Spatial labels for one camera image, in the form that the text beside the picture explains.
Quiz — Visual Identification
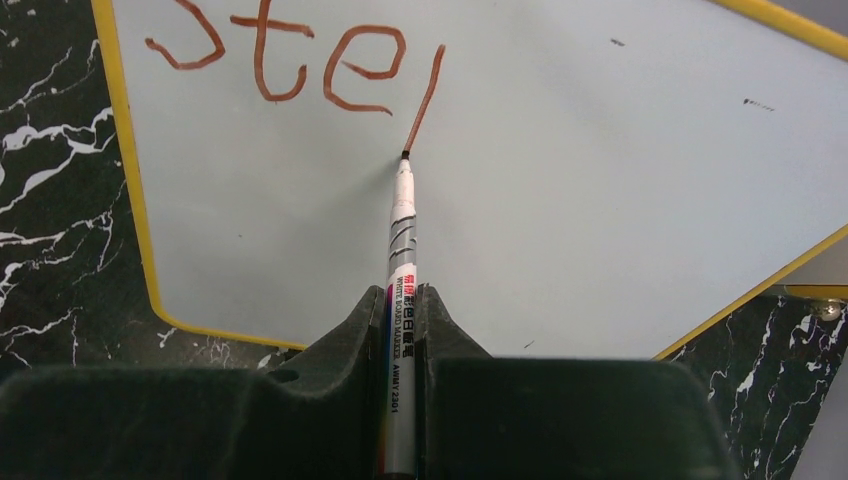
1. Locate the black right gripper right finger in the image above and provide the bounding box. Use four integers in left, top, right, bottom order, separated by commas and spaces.
416, 286, 740, 479

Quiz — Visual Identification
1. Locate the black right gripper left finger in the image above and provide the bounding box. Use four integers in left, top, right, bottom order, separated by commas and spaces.
1, 286, 384, 479

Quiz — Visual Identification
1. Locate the white orange whiteboard marker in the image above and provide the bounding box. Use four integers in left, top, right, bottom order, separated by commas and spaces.
375, 150, 418, 479

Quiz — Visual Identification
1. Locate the yellow framed whiteboard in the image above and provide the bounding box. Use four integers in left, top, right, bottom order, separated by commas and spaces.
92, 1, 847, 358

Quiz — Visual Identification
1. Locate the cream round drawer box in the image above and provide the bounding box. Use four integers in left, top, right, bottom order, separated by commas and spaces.
773, 284, 847, 322

